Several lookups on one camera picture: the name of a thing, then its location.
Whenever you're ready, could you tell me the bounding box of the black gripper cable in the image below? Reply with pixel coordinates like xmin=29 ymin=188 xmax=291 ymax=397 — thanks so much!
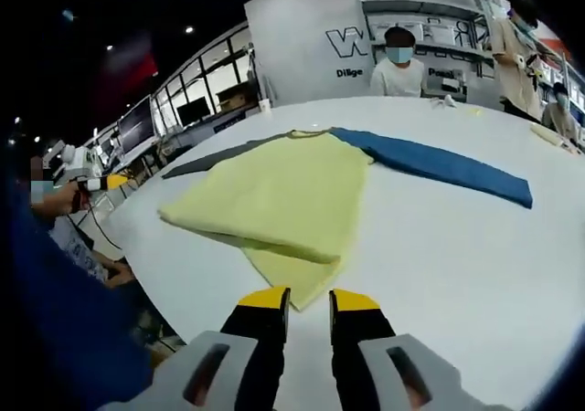
xmin=66 ymin=191 xmax=124 ymax=252

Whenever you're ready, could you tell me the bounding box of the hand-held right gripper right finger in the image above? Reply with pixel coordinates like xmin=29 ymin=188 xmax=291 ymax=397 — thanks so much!
xmin=328 ymin=288 xmax=481 ymax=411

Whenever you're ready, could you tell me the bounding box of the metal storage shelf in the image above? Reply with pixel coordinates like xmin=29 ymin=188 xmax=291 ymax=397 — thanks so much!
xmin=358 ymin=0 xmax=493 ymax=81

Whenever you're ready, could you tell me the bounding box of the grey desk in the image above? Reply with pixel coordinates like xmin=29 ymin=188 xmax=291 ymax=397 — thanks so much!
xmin=98 ymin=143 xmax=193 ymax=188

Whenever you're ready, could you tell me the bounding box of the cream cloth roll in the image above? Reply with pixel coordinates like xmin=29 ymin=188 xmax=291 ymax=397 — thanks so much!
xmin=528 ymin=121 xmax=578 ymax=151

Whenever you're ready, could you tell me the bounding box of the yellow grey blue garment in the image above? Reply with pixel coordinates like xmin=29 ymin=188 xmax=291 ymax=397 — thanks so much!
xmin=157 ymin=126 xmax=534 ymax=312

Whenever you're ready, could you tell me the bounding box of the black-framed window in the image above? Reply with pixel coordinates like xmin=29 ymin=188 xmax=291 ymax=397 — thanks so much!
xmin=153 ymin=22 xmax=257 ymax=133

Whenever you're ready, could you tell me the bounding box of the small white object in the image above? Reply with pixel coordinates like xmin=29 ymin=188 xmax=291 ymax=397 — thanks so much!
xmin=428 ymin=94 xmax=459 ymax=111

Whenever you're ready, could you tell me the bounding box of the black box device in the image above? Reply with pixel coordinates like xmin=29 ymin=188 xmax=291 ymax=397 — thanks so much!
xmin=437 ymin=78 xmax=468 ymax=102

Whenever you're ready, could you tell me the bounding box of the small black monitor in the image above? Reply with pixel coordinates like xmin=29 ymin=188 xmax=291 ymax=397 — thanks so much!
xmin=175 ymin=98 xmax=209 ymax=124

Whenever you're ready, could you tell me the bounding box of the blue panel counter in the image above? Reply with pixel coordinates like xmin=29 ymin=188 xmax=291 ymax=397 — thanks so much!
xmin=212 ymin=109 xmax=261 ymax=133

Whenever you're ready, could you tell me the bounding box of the cardboard box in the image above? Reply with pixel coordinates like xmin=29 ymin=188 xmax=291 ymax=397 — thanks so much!
xmin=215 ymin=84 xmax=251 ymax=111

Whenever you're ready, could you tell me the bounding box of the person in blue sleeve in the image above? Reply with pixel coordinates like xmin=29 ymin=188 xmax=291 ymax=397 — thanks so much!
xmin=6 ymin=186 xmax=154 ymax=411

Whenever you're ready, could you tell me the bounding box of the large dark monitor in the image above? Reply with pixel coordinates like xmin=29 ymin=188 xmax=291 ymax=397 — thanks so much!
xmin=117 ymin=95 xmax=156 ymax=154

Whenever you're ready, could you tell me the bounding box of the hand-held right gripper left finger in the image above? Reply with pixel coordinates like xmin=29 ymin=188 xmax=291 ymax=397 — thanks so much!
xmin=136 ymin=285 xmax=293 ymax=411

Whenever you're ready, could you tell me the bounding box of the white device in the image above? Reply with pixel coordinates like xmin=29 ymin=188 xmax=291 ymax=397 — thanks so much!
xmin=45 ymin=140 xmax=98 ymax=179

